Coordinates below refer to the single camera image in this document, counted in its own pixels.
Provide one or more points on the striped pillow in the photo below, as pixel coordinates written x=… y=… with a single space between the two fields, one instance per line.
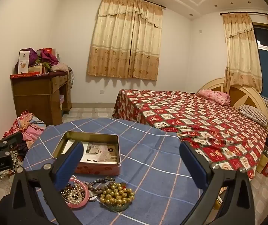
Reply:
x=253 y=113

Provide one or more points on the pile of colourful clothes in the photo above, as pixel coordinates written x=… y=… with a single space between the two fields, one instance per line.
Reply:
x=28 y=126

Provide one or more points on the flat red box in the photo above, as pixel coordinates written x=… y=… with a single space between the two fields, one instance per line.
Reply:
x=23 y=75

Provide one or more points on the window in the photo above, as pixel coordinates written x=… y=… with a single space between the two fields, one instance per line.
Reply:
x=265 y=63

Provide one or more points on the beige box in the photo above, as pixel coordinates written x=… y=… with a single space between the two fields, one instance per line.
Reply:
x=34 y=69

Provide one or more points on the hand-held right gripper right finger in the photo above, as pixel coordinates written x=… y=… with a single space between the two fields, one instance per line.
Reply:
x=194 y=166

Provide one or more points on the white upright carton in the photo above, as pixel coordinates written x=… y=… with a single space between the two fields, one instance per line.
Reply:
x=23 y=61

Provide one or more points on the brown wooden desk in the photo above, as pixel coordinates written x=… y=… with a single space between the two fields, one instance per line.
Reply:
x=35 y=98

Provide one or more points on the pink pillow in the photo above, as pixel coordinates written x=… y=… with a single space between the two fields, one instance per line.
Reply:
x=214 y=96

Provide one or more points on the pink bangle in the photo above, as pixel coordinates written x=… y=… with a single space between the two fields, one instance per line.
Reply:
x=86 y=192

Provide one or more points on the wide beige patterned curtain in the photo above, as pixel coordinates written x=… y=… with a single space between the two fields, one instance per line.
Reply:
x=124 y=39

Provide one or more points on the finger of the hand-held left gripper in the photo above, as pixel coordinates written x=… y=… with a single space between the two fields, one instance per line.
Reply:
x=10 y=139

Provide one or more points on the pale pink cloth bundle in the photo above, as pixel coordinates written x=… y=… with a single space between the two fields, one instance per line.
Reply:
x=59 y=67

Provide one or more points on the yellow cardboard box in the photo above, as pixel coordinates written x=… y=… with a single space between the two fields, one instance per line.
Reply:
x=264 y=161

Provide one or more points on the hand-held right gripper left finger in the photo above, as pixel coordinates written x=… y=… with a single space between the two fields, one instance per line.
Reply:
x=71 y=163

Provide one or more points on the blue plaid tablecloth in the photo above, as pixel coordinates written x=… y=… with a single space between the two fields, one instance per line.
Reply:
x=148 y=168

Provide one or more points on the stacked boxes under desk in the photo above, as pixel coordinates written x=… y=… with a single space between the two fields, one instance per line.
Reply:
x=61 y=104

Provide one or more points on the purple cloth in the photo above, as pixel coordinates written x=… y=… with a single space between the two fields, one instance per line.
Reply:
x=32 y=55

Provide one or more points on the red printed bed sheet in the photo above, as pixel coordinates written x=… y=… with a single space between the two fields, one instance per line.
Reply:
x=194 y=121

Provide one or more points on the rectangular metal tin box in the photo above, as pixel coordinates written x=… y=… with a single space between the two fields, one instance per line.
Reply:
x=96 y=168

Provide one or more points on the magenta cloth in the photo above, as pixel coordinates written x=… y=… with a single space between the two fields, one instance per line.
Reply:
x=48 y=57

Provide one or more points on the printed paper sheet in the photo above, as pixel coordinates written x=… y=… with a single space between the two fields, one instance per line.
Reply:
x=101 y=152

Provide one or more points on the green jade bangle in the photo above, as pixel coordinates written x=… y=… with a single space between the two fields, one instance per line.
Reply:
x=118 y=208

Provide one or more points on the cream wooden bed headboard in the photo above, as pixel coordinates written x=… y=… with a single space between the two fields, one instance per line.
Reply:
x=241 y=93

